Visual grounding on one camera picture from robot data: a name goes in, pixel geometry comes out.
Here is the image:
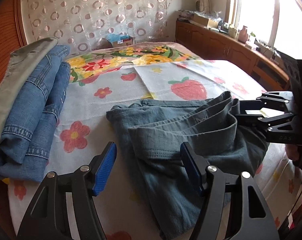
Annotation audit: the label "folded blue jeans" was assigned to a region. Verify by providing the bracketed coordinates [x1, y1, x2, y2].
[0, 62, 70, 182]
[0, 45, 70, 166]

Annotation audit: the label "lower folded blue jeans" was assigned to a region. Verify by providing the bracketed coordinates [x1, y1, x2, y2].
[0, 62, 70, 182]

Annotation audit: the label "person's right hand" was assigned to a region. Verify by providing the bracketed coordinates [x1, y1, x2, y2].
[285, 144, 302, 169]

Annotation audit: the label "white cup on cabinet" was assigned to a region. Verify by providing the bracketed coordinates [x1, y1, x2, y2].
[228, 26, 238, 38]

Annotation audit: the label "long wooden sideboard cabinet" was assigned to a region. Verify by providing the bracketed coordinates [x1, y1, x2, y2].
[175, 20, 290, 90]

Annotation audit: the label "teal grey pants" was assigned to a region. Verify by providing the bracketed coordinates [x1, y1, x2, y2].
[106, 90, 270, 240]

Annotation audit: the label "pink circle pattern curtain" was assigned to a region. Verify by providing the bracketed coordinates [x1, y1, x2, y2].
[21, 0, 172, 55]

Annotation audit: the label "box with blue cloth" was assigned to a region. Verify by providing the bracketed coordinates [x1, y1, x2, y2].
[106, 34, 134, 47]

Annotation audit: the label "upper folded blue jeans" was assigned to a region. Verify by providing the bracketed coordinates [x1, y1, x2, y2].
[0, 45, 70, 166]

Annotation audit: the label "window with wooden frame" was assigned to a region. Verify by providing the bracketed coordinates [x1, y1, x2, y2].
[231, 0, 302, 59]

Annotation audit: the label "cardboard box on cabinet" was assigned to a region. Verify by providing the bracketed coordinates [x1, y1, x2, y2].
[193, 14, 219, 28]

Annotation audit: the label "pink bottle on cabinet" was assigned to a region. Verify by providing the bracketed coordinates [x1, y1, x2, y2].
[238, 25, 249, 43]

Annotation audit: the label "floral yellow quilt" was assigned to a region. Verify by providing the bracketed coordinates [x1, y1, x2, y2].
[67, 42, 200, 86]

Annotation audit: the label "folded grey green garment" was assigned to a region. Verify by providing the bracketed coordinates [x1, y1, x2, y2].
[0, 37, 58, 137]

